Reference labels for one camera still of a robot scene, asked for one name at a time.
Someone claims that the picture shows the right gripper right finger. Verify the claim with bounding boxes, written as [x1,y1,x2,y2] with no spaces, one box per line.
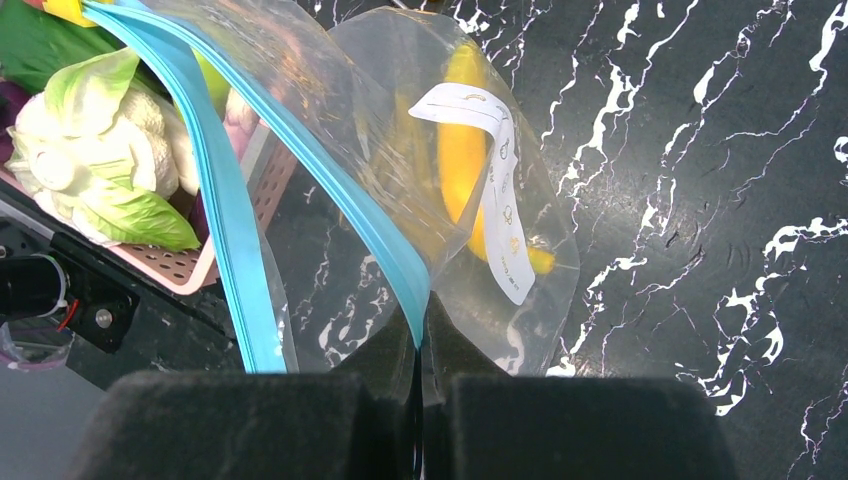
[422,296,737,479]

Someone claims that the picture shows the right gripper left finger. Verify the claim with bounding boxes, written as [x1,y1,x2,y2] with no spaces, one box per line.
[67,311,419,479]

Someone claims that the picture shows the clear zip top bag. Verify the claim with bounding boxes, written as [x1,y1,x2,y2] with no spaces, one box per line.
[83,1,579,376]

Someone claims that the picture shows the yellow banana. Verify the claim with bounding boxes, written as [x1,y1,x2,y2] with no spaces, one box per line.
[437,41,556,275]

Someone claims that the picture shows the green pear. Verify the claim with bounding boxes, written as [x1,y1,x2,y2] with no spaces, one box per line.
[192,50,231,119]

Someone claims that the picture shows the white green cabbage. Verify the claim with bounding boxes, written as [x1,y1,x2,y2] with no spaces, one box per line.
[6,48,201,251]

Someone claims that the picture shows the pink plastic basket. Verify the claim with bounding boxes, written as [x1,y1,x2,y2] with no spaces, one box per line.
[0,125,299,297]

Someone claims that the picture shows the green leafy vegetable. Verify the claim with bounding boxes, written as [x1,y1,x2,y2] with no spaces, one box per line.
[1,0,124,93]

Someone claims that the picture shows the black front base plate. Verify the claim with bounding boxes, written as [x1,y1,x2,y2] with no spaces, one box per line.
[1,183,243,389]

